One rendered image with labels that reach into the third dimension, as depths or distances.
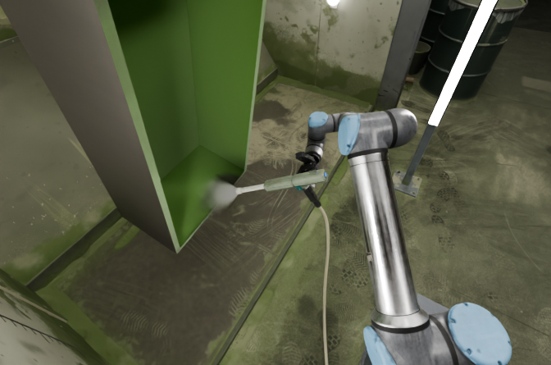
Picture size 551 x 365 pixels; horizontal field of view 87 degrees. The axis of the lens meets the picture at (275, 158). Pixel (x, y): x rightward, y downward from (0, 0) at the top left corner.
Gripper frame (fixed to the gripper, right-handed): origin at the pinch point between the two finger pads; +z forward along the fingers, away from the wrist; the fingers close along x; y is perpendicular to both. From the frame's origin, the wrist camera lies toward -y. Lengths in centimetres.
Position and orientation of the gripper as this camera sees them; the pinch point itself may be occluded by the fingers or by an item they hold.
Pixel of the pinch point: (302, 185)
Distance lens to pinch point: 130.3
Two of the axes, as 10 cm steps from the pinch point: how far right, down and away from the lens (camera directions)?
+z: -2.5, 6.8, -6.9
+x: -8.3, 2.1, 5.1
